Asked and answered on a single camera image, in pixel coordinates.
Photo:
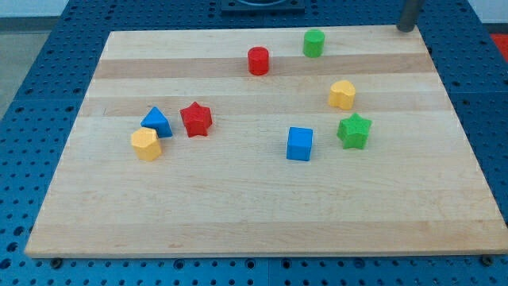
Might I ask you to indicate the green cylinder block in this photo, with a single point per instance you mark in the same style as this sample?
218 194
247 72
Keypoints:
313 43

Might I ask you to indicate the yellow hexagon block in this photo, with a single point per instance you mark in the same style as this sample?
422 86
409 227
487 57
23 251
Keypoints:
146 144

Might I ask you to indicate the green star block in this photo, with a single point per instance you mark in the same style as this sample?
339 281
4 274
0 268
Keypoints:
354 131

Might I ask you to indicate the red star block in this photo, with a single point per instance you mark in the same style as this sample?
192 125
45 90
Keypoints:
197 119

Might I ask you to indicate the blue triangle block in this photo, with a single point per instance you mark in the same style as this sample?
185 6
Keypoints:
156 120

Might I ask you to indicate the wooden board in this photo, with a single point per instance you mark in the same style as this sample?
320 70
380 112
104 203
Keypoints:
415 189

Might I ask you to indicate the red cylinder block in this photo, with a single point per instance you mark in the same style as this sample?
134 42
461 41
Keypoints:
258 60

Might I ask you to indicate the blue cube block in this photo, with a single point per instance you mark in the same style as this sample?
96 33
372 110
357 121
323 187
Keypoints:
299 143

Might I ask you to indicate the grey cylindrical pointer rod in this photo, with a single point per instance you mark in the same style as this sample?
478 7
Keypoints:
409 15

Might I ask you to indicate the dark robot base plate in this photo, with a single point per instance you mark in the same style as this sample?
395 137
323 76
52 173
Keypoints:
261 6

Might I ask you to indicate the red object at right edge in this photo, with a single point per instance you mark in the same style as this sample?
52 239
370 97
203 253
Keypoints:
501 42

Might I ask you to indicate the yellow heart block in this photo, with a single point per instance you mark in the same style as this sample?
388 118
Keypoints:
342 95

